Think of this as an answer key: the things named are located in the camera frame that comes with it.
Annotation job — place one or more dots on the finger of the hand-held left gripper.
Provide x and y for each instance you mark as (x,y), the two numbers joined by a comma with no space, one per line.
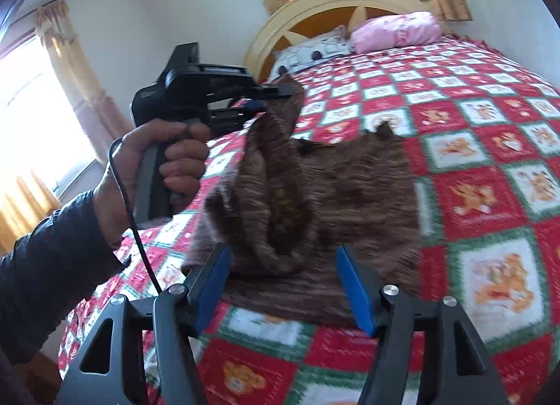
(275,91)
(236,115)

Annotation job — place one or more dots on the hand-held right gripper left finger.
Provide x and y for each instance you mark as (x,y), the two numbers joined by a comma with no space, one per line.
(214,287)

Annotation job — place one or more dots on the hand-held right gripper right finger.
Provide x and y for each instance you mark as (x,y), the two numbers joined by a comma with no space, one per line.
(356,291)

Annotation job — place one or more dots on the brown knit sweater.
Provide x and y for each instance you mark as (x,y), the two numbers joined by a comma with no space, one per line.
(363,195)

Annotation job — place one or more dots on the person's left forearm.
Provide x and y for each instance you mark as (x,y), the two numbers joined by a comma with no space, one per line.
(48,265)

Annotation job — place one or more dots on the person's left hand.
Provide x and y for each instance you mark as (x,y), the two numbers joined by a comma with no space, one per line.
(122,177)

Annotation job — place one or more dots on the grey patterned pillow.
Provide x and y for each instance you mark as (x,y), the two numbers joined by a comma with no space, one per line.
(306,52)

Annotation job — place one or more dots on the cream wooden headboard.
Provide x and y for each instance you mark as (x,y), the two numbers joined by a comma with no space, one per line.
(306,7)

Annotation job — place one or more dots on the pink pillow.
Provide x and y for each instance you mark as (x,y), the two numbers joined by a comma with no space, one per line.
(393,33)

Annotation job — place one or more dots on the bright side window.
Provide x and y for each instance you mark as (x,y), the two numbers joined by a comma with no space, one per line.
(35,116)

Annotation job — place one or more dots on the red checkered printed blanket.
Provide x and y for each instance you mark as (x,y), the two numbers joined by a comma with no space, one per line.
(481,125)

